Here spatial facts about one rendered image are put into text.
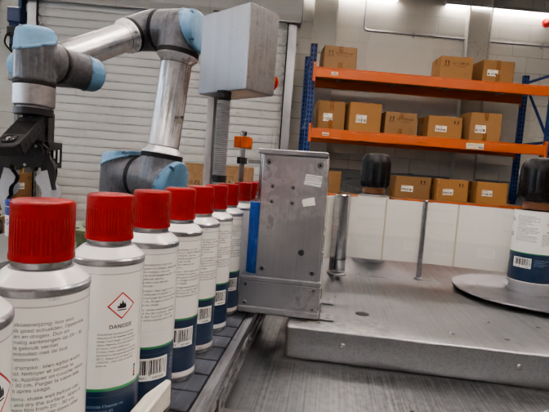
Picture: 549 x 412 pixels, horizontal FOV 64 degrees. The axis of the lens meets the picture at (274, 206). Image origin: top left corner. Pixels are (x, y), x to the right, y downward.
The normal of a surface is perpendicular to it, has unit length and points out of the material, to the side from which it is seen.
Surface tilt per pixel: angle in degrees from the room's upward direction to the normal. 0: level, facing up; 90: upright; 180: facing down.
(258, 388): 0
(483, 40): 90
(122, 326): 90
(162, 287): 90
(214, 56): 90
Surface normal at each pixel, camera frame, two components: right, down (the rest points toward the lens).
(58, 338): 0.77, 0.11
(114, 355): 0.58, 0.11
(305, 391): 0.07, -0.99
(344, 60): 0.07, 0.09
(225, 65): -0.67, 0.01
